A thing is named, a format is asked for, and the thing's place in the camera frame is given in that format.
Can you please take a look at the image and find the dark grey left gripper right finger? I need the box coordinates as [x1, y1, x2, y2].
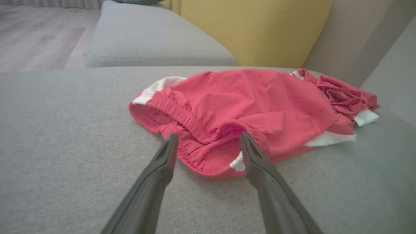
[240, 132, 323, 234]

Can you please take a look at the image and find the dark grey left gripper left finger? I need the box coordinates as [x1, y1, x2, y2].
[101, 133, 179, 234]

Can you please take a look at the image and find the red shorts white stripe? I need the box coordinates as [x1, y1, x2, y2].
[128, 68, 357, 180]

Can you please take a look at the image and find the red basketball jersey white trim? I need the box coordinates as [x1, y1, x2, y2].
[291, 68, 381, 127]

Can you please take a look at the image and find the grey fabric ottoman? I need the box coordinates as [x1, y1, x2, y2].
[0, 66, 416, 234]

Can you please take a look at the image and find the grey sofa seat cushion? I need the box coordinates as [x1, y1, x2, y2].
[85, 0, 238, 69]

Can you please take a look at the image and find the yellow sofa back cushion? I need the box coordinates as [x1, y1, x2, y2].
[180, 0, 333, 68]
[161, 0, 182, 15]

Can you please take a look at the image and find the blue throw pillow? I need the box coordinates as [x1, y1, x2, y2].
[112, 0, 165, 6]

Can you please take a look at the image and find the grey pleated curtain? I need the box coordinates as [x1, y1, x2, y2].
[0, 0, 105, 9]

